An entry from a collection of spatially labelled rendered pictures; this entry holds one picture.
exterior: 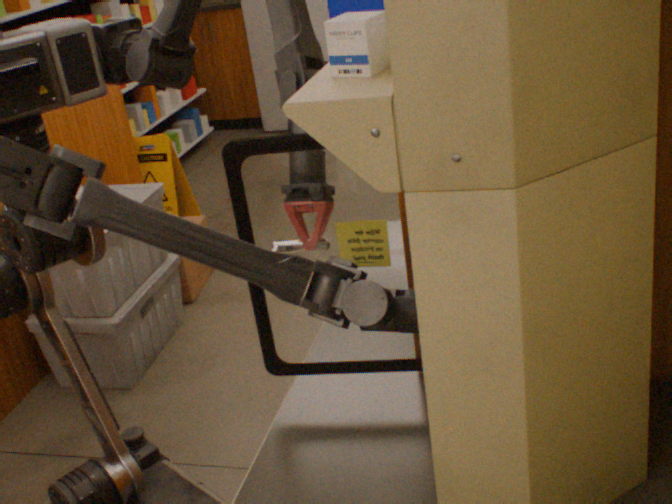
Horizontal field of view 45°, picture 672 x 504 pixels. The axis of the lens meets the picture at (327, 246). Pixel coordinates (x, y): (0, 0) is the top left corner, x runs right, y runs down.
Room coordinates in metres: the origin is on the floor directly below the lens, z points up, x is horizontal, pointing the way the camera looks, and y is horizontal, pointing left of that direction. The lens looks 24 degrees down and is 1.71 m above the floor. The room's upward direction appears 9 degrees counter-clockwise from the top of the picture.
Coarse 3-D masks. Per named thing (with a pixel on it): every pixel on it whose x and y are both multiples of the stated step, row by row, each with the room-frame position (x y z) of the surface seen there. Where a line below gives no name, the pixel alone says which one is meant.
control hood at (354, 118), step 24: (384, 72) 0.87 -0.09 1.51; (312, 96) 0.81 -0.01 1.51; (336, 96) 0.80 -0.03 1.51; (360, 96) 0.78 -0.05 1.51; (384, 96) 0.77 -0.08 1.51; (312, 120) 0.79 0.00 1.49; (336, 120) 0.78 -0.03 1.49; (360, 120) 0.77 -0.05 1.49; (384, 120) 0.76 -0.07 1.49; (336, 144) 0.78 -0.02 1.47; (360, 144) 0.77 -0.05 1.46; (384, 144) 0.77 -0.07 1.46; (360, 168) 0.77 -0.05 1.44; (384, 168) 0.77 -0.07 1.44; (384, 192) 0.77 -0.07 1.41
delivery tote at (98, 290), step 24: (120, 192) 3.20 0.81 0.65; (144, 192) 3.15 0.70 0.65; (120, 240) 2.87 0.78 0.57; (72, 264) 2.72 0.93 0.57; (96, 264) 2.69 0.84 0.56; (120, 264) 2.84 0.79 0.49; (144, 264) 3.01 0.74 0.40; (72, 288) 2.74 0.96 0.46; (96, 288) 2.71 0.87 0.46; (120, 288) 2.82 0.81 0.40; (72, 312) 2.76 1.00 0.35; (96, 312) 2.73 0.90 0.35
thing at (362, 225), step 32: (256, 160) 1.11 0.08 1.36; (288, 160) 1.10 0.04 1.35; (320, 160) 1.09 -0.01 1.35; (256, 192) 1.11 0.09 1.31; (288, 192) 1.10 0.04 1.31; (320, 192) 1.09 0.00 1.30; (352, 192) 1.08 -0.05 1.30; (256, 224) 1.11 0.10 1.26; (288, 224) 1.10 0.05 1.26; (320, 224) 1.09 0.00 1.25; (352, 224) 1.08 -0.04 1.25; (384, 224) 1.07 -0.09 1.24; (320, 256) 1.10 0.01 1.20; (352, 256) 1.09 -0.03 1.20; (384, 256) 1.08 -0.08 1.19; (288, 320) 1.11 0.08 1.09; (320, 320) 1.10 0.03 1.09; (288, 352) 1.11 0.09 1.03; (320, 352) 1.10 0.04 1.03; (352, 352) 1.09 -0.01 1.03; (384, 352) 1.08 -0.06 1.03; (416, 352) 1.07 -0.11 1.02
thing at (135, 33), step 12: (108, 24) 1.64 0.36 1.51; (120, 24) 1.66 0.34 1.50; (132, 24) 1.68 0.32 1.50; (108, 36) 1.63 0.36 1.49; (120, 36) 1.63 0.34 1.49; (132, 36) 1.63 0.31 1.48; (108, 48) 1.63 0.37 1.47; (120, 48) 1.61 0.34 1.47; (108, 60) 1.64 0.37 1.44; (120, 60) 1.61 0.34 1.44; (120, 72) 1.64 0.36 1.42; (120, 84) 1.63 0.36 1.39
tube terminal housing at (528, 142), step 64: (384, 0) 0.76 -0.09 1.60; (448, 0) 0.74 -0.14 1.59; (512, 0) 0.73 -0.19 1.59; (576, 0) 0.76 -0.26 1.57; (640, 0) 0.80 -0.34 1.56; (448, 64) 0.74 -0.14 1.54; (512, 64) 0.73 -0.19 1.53; (576, 64) 0.76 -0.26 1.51; (640, 64) 0.80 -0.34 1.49; (448, 128) 0.75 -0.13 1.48; (512, 128) 0.73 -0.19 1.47; (576, 128) 0.76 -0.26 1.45; (640, 128) 0.80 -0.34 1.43; (448, 192) 0.75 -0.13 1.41; (512, 192) 0.73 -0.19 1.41; (576, 192) 0.76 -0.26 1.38; (640, 192) 0.80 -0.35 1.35; (448, 256) 0.75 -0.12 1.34; (512, 256) 0.73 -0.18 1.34; (576, 256) 0.76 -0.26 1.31; (640, 256) 0.80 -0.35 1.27; (448, 320) 0.75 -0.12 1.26; (512, 320) 0.73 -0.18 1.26; (576, 320) 0.76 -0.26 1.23; (640, 320) 0.81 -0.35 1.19; (448, 384) 0.75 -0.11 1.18; (512, 384) 0.73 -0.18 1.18; (576, 384) 0.76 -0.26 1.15; (640, 384) 0.81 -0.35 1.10; (448, 448) 0.75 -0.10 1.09; (512, 448) 0.73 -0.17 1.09; (576, 448) 0.76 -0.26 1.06; (640, 448) 0.81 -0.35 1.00
